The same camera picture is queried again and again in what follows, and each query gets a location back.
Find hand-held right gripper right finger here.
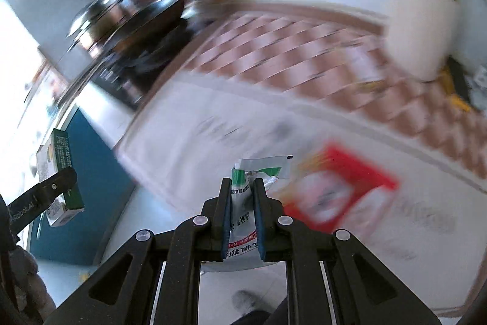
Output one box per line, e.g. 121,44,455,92
253,178,443,325

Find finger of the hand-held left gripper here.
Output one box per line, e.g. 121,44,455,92
7,167,79,233

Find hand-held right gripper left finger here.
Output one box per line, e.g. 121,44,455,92
46,177,233,325

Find green white sachet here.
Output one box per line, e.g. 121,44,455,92
227,155,294,273

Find green white box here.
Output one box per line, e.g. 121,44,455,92
36,129,86,227

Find person's left forearm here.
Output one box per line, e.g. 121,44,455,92
8,247,57,324

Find blue cabinet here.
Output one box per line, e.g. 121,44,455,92
30,106,137,267

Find grey slipper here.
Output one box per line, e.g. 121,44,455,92
232,290,269,314

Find red snack packet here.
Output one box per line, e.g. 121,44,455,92
279,144,400,234

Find person's dark trouser legs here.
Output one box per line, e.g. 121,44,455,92
236,296,292,325

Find checkered tablecloth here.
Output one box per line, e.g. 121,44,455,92
113,0,487,312

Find black gas stove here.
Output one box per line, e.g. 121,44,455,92
89,20,198,110

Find small beige box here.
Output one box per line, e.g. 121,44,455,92
335,45,389,84

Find black wok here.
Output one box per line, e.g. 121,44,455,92
74,0,191,59

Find black phone yellow case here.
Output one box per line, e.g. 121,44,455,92
441,58,481,111

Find cream chopstick holder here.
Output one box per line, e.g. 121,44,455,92
384,0,462,83

